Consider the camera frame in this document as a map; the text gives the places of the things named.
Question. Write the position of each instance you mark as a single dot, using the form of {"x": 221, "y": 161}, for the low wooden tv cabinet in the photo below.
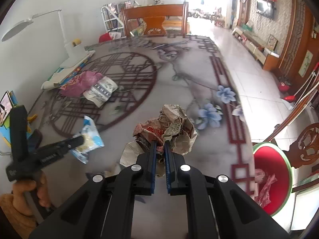
{"x": 258, "y": 48}

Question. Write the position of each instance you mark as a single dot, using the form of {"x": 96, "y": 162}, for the pink plastic bag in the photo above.
{"x": 263, "y": 182}

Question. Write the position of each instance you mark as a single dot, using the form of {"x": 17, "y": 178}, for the wooden chair across table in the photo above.
{"x": 154, "y": 17}

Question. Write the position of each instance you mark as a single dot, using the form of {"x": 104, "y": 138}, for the white printed paper bag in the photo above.
{"x": 101, "y": 91}

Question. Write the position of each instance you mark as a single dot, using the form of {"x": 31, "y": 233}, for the wooden chair beside table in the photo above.
{"x": 302, "y": 125}

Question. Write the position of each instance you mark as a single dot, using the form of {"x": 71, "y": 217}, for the red bin with green rim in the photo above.
{"x": 271, "y": 159}

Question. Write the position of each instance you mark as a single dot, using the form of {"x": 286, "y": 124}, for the magenta foil snack bag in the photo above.
{"x": 75, "y": 87}

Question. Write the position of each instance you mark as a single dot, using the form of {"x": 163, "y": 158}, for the light blue snack wrapper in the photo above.
{"x": 92, "y": 141}

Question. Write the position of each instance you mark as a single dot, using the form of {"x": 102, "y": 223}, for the stack of books and papers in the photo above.
{"x": 62, "y": 75}

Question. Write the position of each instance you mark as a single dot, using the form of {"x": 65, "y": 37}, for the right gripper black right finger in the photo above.
{"x": 216, "y": 206}

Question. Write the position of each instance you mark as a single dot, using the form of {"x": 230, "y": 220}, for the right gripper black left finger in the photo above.
{"x": 103, "y": 209}

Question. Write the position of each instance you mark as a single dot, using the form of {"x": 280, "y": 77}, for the wall mounted television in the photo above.
{"x": 265, "y": 8}

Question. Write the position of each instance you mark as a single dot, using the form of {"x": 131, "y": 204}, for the newspaper ball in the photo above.
{"x": 172, "y": 125}

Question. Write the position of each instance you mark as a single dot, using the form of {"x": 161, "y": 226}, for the person's left hand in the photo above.
{"x": 17, "y": 218}

